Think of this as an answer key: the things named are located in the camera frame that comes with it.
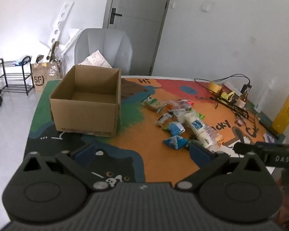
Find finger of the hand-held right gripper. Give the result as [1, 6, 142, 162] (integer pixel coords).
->
[234, 142, 258, 155]

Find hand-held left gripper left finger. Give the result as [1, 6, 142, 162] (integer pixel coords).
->
[22, 143, 110, 191]

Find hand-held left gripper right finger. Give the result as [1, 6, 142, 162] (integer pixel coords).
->
[175, 141, 270, 191]

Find clear purple snack pack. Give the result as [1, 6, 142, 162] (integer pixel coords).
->
[205, 124, 223, 147]

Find blue snack packet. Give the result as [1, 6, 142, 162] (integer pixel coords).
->
[162, 135, 188, 151]
[162, 121, 185, 136]

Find large white snack pack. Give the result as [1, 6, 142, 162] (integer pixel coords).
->
[184, 112, 217, 148]

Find brown cardboard box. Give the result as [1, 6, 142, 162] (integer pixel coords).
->
[49, 65, 122, 137]

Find white barcoded snack packet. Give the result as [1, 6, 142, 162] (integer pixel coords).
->
[169, 108, 186, 117]

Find dark clear snack packet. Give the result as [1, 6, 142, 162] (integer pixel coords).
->
[155, 113, 172, 127]

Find red clear snack packet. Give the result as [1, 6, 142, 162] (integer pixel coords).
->
[176, 99, 195, 111]

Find green white snack packet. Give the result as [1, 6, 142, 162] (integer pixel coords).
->
[141, 97, 168, 112]

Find dark teal flat box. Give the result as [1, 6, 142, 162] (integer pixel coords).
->
[256, 114, 286, 140]

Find colourful printed table mat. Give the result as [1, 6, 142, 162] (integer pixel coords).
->
[24, 77, 286, 183]

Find yellow plastic container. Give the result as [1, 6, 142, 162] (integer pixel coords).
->
[272, 87, 289, 135]

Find glass bottle with amber liquid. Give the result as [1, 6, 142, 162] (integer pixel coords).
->
[236, 87, 250, 109]

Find yellow-green crumpled item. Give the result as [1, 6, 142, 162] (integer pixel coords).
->
[220, 91, 234, 101]

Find clear plastic bottle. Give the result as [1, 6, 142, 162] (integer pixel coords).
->
[255, 78, 277, 111]

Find white power strip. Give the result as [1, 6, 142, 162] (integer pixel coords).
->
[223, 82, 244, 94]

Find yellow tape roll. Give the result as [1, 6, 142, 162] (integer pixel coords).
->
[208, 80, 223, 94]

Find brown paper bag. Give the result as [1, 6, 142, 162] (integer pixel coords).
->
[31, 61, 63, 93]

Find clear plastic wrap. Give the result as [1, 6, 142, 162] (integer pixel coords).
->
[48, 58, 65, 77]

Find white dotted pillow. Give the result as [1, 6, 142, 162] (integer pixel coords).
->
[77, 50, 112, 68]

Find black metal shoe rack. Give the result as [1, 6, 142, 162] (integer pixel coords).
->
[0, 56, 34, 96]

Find brown cardboard scraps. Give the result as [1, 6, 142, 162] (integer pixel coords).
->
[36, 41, 60, 63]

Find grey padded chair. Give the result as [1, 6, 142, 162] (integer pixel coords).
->
[74, 28, 133, 75]

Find white flat panel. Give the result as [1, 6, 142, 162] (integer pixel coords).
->
[63, 28, 83, 53]

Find grey door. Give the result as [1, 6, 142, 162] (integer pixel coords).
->
[102, 0, 175, 76]

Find white foam board with holes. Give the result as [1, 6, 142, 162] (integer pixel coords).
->
[40, 0, 74, 60]

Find black wire rack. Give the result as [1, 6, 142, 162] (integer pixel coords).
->
[210, 94, 259, 126]

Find black cable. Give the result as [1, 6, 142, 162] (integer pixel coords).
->
[195, 74, 252, 101]

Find black door handle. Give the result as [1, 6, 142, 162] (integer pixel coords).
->
[110, 8, 123, 24]

